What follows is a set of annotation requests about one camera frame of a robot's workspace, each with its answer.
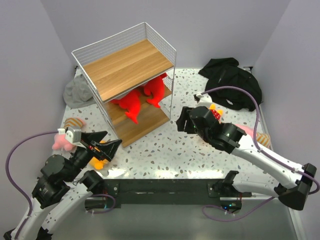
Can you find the yellow plush red dotted dress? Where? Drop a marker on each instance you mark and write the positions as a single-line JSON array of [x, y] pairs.
[[217, 112]]

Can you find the white wire wooden shelf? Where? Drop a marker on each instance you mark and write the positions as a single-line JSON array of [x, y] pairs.
[[125, 61]]

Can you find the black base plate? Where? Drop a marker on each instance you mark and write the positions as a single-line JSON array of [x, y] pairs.
[[174, 192]]

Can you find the red shark plush front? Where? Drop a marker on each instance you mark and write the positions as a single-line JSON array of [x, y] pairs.
[[131, 103]]

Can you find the black jacket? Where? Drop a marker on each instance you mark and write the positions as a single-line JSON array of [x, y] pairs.
[[221, 72]]

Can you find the pink plush striped hat right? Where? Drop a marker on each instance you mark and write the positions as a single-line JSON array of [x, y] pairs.
[[262, 138]]

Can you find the pink plush striped hat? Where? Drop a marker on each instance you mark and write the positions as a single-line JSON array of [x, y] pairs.
[[60, 143], [262, 138]]

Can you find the red shark plush back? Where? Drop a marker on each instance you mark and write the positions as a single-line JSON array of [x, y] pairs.
[[155, 88]]

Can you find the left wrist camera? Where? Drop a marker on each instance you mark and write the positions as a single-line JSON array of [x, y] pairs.
[[73, 135]]

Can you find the grey cloth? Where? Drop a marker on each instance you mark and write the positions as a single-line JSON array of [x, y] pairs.
[[77, 93]]

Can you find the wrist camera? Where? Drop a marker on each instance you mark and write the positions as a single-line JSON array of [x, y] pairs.
[[203, 100], [73, 135]]

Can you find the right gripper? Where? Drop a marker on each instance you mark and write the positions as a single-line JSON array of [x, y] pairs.
[[181, 121]]

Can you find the red shark plush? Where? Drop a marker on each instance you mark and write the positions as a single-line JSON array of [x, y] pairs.
[[155, 88], [131, 103]]

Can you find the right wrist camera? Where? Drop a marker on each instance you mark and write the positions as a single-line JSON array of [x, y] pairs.
[[203, 100]]

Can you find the yellow plush near left arm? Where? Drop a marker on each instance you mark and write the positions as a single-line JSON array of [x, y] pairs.
[[97, 163]]

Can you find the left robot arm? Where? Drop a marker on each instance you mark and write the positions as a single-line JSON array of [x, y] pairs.
[[47, 200]]

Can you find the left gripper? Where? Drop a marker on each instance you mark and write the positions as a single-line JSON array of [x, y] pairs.
[[107, 150]]

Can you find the pink plush striped hat left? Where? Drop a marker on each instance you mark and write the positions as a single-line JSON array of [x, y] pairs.
[[60, 143]]

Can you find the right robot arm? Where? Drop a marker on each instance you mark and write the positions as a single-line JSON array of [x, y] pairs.
[[293, 180]]

